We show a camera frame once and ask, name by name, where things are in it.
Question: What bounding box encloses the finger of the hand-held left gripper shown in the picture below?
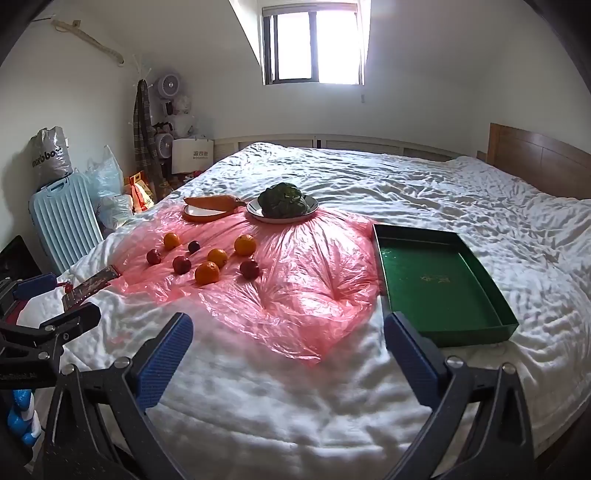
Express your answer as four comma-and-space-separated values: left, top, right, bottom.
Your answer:
0, 302, 102, 365
13, 273, 59, 302

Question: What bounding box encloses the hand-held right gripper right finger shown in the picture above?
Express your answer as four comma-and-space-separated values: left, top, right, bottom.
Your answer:
383, 311, 537, 480

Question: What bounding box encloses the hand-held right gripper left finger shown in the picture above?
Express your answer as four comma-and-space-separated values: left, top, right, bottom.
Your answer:
41, 312, 195, 480

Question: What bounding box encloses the black case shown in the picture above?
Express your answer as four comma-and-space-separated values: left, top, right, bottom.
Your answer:
0, 235, 43, 283

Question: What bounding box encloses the phone with red case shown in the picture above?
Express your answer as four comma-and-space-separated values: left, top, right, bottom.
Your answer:
62, 265, 122, 308

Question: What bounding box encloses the blue white object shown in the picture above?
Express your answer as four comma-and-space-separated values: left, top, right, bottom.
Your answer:
6, 389, 43, 447

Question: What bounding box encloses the light blue ribbed suitcase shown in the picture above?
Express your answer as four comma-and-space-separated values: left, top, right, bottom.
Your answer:
29, 172, 105, 275

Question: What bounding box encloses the green tray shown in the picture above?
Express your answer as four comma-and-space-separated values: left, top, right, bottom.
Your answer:
372, 223, 520, 348

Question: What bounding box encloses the clear plastic bag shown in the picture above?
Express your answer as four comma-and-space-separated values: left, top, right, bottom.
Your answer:
85, 145, 136, 232

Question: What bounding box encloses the silver printed bag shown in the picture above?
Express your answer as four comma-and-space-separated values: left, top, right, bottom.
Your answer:
30, 127, 74, 190

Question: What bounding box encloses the red plastic sheet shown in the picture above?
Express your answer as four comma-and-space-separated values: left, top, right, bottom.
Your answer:
111, 203, 386, 367

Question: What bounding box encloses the red yellow packet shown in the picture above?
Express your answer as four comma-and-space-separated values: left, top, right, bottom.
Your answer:
124, 172, 156, 213

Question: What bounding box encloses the orange oval plate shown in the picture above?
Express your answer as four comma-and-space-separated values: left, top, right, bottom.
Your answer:
181, 204, 242, 223

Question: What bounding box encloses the carrot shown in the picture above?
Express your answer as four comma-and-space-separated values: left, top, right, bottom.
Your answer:
183, 195, 247, 210

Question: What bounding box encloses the plaid scarf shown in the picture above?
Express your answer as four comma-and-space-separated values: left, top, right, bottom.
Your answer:
132, 79, 160, 190

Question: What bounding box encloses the green leafy vegetable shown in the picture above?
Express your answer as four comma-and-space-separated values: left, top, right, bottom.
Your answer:
257, 183, 308, 218

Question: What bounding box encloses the white cardboard box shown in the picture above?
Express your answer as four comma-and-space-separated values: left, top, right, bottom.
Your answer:
172, 137, 215, 175

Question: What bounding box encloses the wooden headboard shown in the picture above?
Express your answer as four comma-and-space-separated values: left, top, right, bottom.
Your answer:
476, 123, 591, 200

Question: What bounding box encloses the white coat rack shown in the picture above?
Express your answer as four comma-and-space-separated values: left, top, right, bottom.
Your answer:
127, 53, 155, 125

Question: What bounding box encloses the window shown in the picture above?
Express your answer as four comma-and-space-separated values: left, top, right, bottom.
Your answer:
262, 2, 365, 85

